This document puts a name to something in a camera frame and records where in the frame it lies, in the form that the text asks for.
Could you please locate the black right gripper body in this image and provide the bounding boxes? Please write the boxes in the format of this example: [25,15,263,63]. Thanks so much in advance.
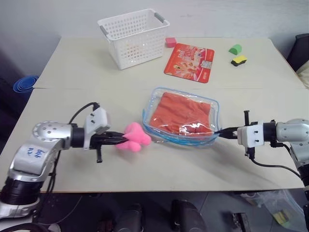
[231,110,257,158]

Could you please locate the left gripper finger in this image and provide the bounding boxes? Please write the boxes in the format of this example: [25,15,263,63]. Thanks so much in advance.
[106,131,126,140]
[106,138,129,146]

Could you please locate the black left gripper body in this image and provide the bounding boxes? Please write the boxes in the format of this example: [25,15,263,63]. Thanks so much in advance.
[88,125,112,164]

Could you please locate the pink plush toy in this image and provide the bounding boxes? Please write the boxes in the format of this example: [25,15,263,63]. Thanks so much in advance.
[115,122,152,153]

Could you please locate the clear plastic pouch blue trim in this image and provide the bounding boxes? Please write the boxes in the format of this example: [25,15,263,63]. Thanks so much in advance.
[141,86,222,147]

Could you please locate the orange cloth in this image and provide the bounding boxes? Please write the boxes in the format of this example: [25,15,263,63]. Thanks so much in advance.
[149,91,215,135]

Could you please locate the yellow and black sponge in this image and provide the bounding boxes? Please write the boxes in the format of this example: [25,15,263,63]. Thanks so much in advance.
[230,55,248,67]

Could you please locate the green rounded block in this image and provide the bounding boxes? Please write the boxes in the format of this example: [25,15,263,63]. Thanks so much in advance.
[228,43,243,55]

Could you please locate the cream cushion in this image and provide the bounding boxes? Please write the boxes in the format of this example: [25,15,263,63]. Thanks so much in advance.
[296,62,309,89]

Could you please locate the red printed snack packet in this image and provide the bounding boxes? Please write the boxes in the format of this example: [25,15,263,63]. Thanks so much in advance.
[164,43,216,84]

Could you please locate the dark rounded shape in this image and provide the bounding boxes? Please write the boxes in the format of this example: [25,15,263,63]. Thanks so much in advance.
[118,203,143,232]
[170,199,207,232]

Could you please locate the clear plastic bag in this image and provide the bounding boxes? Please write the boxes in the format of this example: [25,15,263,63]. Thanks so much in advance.
[240,189,305,230]

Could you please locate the black chair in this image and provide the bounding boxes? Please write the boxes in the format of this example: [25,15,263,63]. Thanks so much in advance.
[286,33,309,73]

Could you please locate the white perforated plastic basket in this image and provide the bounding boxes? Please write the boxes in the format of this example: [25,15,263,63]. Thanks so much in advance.
[97,8,170,71]

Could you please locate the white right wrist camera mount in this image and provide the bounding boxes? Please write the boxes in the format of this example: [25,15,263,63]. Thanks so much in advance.
[237,119,265,147]

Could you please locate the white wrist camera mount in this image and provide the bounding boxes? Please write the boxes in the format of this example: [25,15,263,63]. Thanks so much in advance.
[83,107,112,151]
[237,119,265,147]

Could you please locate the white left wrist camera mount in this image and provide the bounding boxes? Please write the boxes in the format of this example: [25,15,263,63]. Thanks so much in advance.
[83,107,112,151]

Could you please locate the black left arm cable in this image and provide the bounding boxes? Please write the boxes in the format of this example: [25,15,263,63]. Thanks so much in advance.
[68,101,100,124]

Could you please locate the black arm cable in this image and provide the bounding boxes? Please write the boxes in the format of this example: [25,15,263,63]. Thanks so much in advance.
[68,101,100,124]
[250,142,303,178]

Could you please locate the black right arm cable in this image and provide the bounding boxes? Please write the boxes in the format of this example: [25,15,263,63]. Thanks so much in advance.
[250,142,303,178]

